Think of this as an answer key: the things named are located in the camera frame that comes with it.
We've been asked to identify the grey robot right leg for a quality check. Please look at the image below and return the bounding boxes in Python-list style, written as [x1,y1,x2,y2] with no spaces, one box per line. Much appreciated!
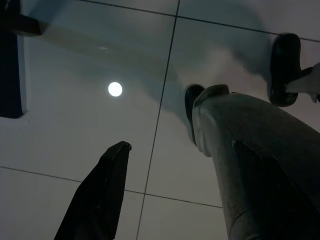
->
[284,61,320,104]

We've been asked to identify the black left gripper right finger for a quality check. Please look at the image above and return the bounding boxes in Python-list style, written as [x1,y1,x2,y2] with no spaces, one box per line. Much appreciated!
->
[231,139,320,240]

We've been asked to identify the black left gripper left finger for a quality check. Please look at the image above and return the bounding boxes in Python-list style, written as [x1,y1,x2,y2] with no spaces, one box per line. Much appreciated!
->
[53,140,133,240]

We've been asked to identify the black robot left foot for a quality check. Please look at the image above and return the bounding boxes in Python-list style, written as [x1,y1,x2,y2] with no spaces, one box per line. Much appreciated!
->
[184,84,206,146]

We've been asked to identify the dark wooden table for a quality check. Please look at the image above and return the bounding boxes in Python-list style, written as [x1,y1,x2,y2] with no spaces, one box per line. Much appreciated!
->
[0,0,42,36]

